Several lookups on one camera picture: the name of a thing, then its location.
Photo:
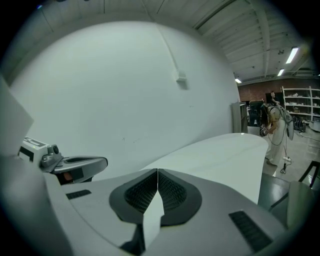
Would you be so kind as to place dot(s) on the white wall junction box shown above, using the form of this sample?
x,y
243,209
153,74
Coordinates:
x,y
182,80

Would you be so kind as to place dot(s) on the white power strip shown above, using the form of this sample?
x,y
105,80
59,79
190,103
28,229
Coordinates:
x,y
286,158

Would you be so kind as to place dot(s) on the white storage shelf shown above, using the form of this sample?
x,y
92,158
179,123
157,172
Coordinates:
x,y
300,100

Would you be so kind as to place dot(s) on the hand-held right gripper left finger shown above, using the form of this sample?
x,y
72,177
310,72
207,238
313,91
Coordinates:
x,y
100,207

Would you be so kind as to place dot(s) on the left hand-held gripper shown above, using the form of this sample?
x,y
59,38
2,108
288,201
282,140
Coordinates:
x,y
47,157

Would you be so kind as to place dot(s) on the group of ceiling strip lights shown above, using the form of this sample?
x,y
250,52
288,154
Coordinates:
x,y
292,55

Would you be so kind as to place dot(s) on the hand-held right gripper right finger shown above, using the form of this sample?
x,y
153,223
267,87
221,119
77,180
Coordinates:
x,y
212,212

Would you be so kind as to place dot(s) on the person's left hand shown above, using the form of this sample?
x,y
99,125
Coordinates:
x,y
67,176

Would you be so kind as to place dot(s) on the grey cabinet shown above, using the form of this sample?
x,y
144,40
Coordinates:
x,y
236,117

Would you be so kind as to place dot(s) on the white kidney-shaped table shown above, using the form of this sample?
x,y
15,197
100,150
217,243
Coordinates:
x,y
212,155

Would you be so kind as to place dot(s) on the grey upholstered chair black legs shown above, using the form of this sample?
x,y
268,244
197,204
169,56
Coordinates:
x,y
297,200

